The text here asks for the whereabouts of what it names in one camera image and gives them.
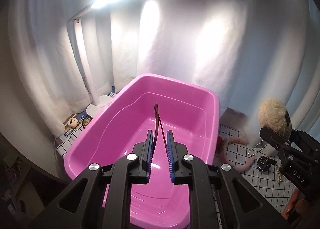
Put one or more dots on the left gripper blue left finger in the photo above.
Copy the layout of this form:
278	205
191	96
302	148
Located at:
141	171

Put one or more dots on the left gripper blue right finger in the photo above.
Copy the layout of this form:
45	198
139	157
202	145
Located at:
179	174

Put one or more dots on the pink strawberry plush headband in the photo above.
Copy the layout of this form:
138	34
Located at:
232	150

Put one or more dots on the fluffy beige plush hair clip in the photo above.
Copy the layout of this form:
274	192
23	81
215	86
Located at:
274	115

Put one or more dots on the pearl hair claw clip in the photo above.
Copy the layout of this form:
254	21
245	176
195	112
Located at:
258	148

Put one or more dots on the black digital wristwatch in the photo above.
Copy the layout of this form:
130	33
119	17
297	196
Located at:
265	163

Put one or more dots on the pink plastic tub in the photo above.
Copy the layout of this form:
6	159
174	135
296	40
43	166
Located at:
137	121

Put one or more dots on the white desk lamp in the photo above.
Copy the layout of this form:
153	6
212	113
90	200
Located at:
109	35

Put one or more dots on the small cartoon figure mug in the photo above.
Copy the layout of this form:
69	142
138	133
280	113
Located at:
72	123

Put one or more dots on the white curtain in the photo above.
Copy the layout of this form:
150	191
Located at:
243	50

